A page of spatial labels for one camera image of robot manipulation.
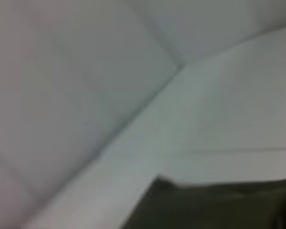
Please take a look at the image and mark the dark green t-shirt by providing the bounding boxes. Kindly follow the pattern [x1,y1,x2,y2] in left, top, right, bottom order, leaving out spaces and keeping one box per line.
[123,175,286,229]

